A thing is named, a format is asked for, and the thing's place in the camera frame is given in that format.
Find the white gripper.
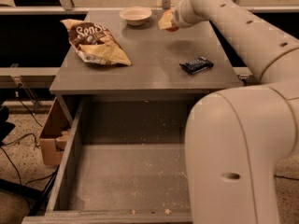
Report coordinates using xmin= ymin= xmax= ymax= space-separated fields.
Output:
xmin=158 ymin=0 xmax=200 ymax=30

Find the red apple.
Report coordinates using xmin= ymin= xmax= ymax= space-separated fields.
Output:
xmin=165 ymin=27 xmax=179 ymax=32

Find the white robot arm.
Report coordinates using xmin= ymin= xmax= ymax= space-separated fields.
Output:
xmin=159 ymin=0 xmax=299 ymax=224

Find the open grey drawer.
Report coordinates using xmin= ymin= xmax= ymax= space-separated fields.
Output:
xmin=22 ymin=98 xmax=192 ymax=224

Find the white bowl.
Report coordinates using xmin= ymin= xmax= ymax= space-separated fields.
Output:
xmin=120 ymin=7 xmax=152 ymax=26

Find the grey cabinet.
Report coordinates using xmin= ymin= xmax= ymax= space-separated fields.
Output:
xmin=50 ymin=9 xmax=242 ymax=120

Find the dark blue snack bar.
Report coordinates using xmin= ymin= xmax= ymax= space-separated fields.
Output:
xmin=180 ymin=57 xmax=214 ymax=75

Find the yellow brown chip bag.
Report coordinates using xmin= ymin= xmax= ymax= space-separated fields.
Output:
xmin=61 ymin=19 xmax=132 ymax=66

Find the cardboard box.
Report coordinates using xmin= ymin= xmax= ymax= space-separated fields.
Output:
xmin=39 ymin=99 xmax=70 ymax=165

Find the metal window rail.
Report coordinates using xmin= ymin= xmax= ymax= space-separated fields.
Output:
xmin=0 ymin=0 xmax=299 ymax=16

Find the black cable left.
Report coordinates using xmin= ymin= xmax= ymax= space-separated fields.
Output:
xmin=0 ymin=83 xmax=43 ymax=187

